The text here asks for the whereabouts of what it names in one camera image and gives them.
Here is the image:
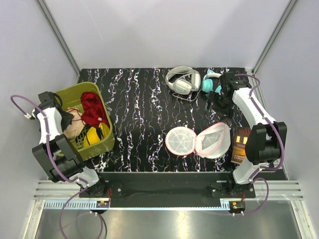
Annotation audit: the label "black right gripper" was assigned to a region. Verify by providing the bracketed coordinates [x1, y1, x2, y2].
[203, 91, 235, 122]

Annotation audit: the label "beige bra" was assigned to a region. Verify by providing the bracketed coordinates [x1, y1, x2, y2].
[63, 108, 86, 140]

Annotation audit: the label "white pink-trimmed mesh laundry bag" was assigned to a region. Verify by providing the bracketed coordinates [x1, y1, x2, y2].
[165, 122, 231, 159]

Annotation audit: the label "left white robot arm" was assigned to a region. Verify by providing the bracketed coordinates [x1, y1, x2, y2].
[32, 92, 108, 197]

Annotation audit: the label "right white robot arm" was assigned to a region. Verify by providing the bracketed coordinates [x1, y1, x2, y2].
[201, 71, 287, 198]

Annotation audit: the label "olive green plastic basket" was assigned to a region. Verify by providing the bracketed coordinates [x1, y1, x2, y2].
[56, 82, 115, 161]

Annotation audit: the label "teal cat-ear headphones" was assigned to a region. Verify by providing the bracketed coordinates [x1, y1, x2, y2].
[201, 70, 222, 94]

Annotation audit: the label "white grey headset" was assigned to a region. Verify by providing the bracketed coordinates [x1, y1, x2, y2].
[165, 66, 201, 95]

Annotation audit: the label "red garment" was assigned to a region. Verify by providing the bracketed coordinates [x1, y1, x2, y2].
[80, 92, 110, 127]

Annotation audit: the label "dark paperback book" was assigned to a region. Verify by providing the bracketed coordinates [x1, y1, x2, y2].
[231, 126, 251, 164]

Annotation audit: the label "aluminium left corner post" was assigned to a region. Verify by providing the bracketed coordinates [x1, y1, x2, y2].
[35, 0, 81, 76]

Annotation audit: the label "aluminium corner post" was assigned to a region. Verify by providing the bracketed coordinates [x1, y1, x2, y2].
[35, 0, 81, 76]
[251, 0, 300, 75]

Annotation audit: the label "aluminium right corner post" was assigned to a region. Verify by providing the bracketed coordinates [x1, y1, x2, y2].
[251, 0, 300, 75]

